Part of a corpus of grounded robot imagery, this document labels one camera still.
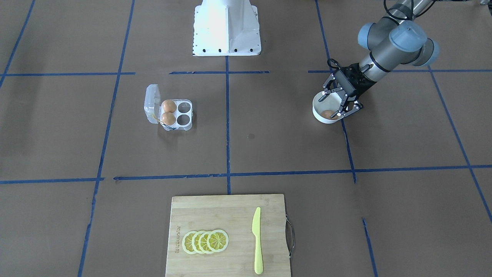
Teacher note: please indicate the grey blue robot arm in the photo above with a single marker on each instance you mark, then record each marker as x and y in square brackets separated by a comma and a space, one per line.
[394, 40]

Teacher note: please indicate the brown egg in box rear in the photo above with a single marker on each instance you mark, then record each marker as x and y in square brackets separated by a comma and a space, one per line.
[169, 106]

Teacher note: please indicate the yellow plastic knife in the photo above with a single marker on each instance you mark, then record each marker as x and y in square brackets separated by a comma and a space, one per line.
[256, 230]

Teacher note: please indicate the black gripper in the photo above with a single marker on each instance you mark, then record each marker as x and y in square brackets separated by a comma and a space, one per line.
[359, 85]

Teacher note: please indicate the brown egg from bowl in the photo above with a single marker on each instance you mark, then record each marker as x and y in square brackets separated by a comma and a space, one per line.
[329, 115]

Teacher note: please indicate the brown egg in box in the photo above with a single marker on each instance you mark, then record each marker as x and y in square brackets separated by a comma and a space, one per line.
[168, 118]
[169, 106]

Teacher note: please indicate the brown egg in box front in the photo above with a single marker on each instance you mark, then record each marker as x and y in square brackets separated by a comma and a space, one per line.
[168, 118]

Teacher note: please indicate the white bowl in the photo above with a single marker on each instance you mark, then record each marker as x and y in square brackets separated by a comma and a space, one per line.
[332, 102]

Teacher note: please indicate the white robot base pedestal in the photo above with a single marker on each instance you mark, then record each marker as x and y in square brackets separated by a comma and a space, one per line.
[226, 28]

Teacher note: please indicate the lemon slice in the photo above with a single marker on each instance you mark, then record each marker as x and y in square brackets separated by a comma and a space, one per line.
[188, 243]
[218, 240]
[203, 243]
[195, 242]

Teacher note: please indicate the clear plastic egg box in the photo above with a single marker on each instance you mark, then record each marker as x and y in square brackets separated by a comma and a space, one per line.
[153, 110]

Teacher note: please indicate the wooden cutting board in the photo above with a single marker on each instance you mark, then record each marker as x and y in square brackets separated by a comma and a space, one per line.
[233, 214]

